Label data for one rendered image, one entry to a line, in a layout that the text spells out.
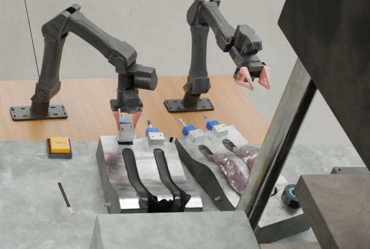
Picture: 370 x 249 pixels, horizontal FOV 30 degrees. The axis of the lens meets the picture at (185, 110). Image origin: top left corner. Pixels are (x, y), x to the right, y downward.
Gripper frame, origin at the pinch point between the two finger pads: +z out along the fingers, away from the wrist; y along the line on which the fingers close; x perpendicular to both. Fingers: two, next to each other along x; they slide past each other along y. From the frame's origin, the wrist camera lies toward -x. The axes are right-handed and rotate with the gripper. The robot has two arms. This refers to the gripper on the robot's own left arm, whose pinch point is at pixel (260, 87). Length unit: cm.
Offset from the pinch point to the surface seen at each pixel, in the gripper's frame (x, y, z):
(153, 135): 28.0, -27.7, -9.1
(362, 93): -71, -50, 85
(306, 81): -56, -42, 64
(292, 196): 24.1, 7.6, 27.3
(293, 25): -66, -47, 61
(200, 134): 31.5, -8.0, -11.6
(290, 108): -49, -42, 64
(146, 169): 30.9, -33.8, 3.4
